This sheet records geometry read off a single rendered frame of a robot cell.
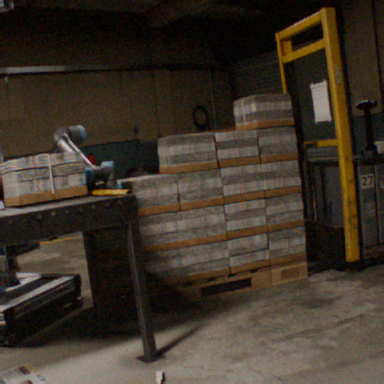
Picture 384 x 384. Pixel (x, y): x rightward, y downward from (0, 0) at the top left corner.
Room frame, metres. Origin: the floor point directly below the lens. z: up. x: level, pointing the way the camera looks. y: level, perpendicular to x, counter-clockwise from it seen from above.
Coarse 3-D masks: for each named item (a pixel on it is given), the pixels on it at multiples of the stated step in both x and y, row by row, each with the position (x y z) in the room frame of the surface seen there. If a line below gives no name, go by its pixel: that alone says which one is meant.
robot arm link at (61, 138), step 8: (64, 128) 3.06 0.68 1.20; (56, 136) 3.00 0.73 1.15; (64, 136) 2.99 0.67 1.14; (56, 144) 2.99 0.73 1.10; (64, 144) 2.96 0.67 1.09; (72, 144) 2.98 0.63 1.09; (64, 152) 2.96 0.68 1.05; (88, 168) 2.82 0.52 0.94; (96, 168) 2.85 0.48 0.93; (88, 176) 2.80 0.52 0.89; (96, 176) 2.83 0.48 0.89
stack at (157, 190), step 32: (160, 192) 3.18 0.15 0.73; (192, 192) 3.23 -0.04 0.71; (224, 192) 3.30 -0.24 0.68; (160, 224) 3.16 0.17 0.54; (192, 224) 3.22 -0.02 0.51; (224, 224) 3.28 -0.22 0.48; (256, 224) 3.34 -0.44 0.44; (128, 256) 3.13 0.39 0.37; (160, 256) 3.16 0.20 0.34; (192, 256) 3.22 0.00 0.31; (224, 256) 3.27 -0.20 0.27; (256, 256) 3.34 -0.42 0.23; (160, 288) 3.15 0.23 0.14; (192, 288) 3.21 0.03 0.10; (256, 288) 3.33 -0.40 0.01
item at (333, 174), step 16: (320, 160) 3.93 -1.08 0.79; (336, 160) 3.72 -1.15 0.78; (368, 160) 3.44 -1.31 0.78; (320, 176) 3.92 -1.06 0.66; (336, 176) 3.70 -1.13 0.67; (368, 176) 3.44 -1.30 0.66; (320, 192) 3.95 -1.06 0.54; (336, 192) 3.72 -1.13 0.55; (368, 192) 3.44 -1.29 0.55; (320, 208) 3.97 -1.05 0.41; (336, 208) 3.73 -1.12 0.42; (368, 208) 3.43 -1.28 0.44; (336, 224) 3.75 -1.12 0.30; (368, 224) 3.43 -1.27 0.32; (368, 240) 3.43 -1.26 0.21; (368, 256) 3.42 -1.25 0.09
